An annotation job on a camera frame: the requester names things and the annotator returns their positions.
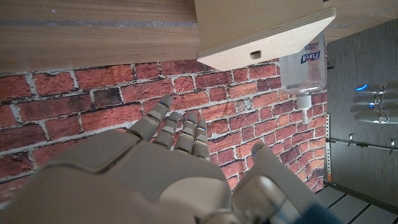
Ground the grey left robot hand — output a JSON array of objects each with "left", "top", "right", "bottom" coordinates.
[{"left": 350, "top": 81, "right": 398, "bottom": 125}]

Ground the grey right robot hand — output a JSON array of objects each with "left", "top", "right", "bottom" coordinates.
[{"left": 0, "top": 95, "right": 343, "bottom": 224}]

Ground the wooden box with slot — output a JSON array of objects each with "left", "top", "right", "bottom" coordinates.
[{"left": 194, "top": 0, "right": 336, "bottom": 72}]

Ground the clear hand sanitizer pump bottle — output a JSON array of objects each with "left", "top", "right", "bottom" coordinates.
[{"left": 279, "top": 30, "right": 328, "bottom": 125}]

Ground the red brick print backdrop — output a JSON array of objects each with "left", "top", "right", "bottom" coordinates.
[{"left": 0, "top": 57, "right": 328, "bottom": 208}]

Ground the metal rail with hooks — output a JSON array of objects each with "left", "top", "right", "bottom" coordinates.
[{"left": 328, "top": 133, "right": 398, "bottom": 156}]

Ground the dark grey wall panel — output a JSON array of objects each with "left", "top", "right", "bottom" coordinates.
[{"left": 325, "top": 18, "right": 398, "bottom": 208}]

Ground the grey perforated wall panel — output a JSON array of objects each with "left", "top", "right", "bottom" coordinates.
[{"left": 315, "top": 185, "right": 398, "bottom": 224}]

